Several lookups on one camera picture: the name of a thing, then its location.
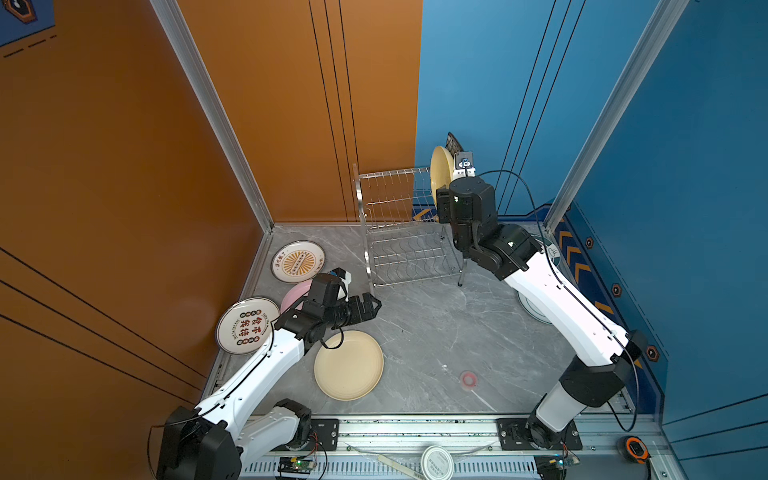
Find white plate thin green ring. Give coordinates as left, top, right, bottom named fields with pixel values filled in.
left=518, top=290, right=556, bottom=325

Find white plate orange sunburst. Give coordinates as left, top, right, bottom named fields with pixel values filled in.
left=270, top=240, right=326, bottom=283

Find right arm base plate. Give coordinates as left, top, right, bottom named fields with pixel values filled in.
left=496, top=418, right=583, bottom=451

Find green circuit board right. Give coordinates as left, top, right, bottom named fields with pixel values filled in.
left=534, top=455, right=581, bottom=480

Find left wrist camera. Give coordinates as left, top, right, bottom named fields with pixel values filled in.
left=331, top=267, right=352, bottom=296

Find yellow round plate with bear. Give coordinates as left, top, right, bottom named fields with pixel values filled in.
left=430, top=146, right=455, bottom=203

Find white plate red characters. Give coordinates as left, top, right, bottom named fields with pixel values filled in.
left=215, top=297, right=279, bottom=355

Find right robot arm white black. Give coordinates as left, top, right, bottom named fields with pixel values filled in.
left=433, top=177, right=647, bottom=449

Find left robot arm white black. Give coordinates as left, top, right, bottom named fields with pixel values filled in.
left=148, top=268, right=382, bottom=479

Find green circuit board left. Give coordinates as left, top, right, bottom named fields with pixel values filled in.
left=276, top=457, right=318, bottom=479

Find wooden stick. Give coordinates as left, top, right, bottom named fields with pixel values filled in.
left=377, top=455, right=424, bottom=480

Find pink round plate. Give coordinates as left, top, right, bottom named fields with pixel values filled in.
left=280, top=280, right=312, bottom=313

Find green circuit board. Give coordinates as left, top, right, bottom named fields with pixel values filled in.
left=534, top=455, right=581, bottom=480
left=276, top=457, right=318, bottom=479

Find steel two-tier dish rack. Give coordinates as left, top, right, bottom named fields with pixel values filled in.
left=354, top=167, right=463, bottom=289

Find orange black tape measure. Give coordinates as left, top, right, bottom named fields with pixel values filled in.
left=617, top=435, right=650, bottom=464

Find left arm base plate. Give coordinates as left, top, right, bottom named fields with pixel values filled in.
left=272, top=418, right=340, bottom=453

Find black floral square plate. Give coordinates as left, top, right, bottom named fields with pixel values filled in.
left=445, top=132, right=464, bottom=157

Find white plate dark green rim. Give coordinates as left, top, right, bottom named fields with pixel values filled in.
left=539, top=237, right=562, bottom=268

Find cream round plate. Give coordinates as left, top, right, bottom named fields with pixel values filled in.
left=314, top=331, right=384, bottom=401

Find aluminium front rail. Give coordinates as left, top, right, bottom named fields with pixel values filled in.
left=237, top=411, right=686, bottom=479

